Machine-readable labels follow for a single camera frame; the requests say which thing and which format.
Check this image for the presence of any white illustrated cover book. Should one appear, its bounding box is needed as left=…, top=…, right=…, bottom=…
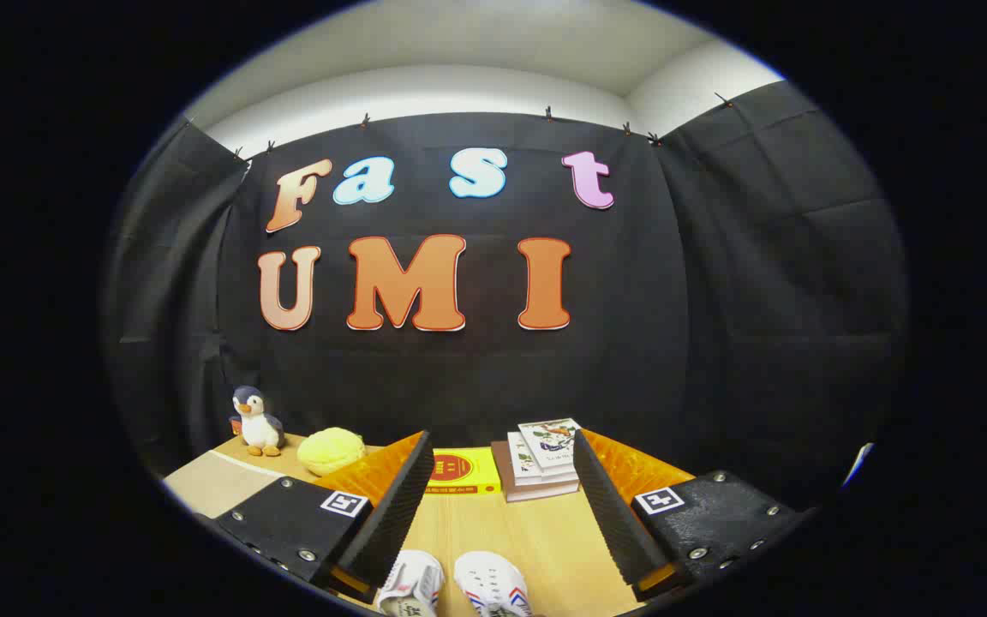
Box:
left=517, top=417, right=582, bottom=476

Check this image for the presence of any brown cover book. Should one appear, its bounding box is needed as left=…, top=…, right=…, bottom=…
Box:
left=491, top=441, right=580, bottom=503

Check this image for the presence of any yellow plush ball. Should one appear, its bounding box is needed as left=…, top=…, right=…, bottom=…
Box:
left=296, top=427, right=368, bottom=477

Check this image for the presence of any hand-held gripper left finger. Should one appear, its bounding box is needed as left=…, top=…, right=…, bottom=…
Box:
left=212, top=430, right=436, bottom=605

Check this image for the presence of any white striped canvas shoe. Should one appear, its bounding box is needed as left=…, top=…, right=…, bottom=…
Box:
left=374, top=549, right=446, bottom=617
left=453, top=551, right=533, bottom=617

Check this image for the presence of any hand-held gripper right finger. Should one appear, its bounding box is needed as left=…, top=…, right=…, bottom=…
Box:
left=573, top=428, right=807, bottom=601

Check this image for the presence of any penguin plush toy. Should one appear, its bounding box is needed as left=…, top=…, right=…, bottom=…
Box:
left=230, top=386, right=286, bottom=458

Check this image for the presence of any yellow book with red circle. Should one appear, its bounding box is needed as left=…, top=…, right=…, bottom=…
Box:
left=425, top=446, right=503, bottom=496

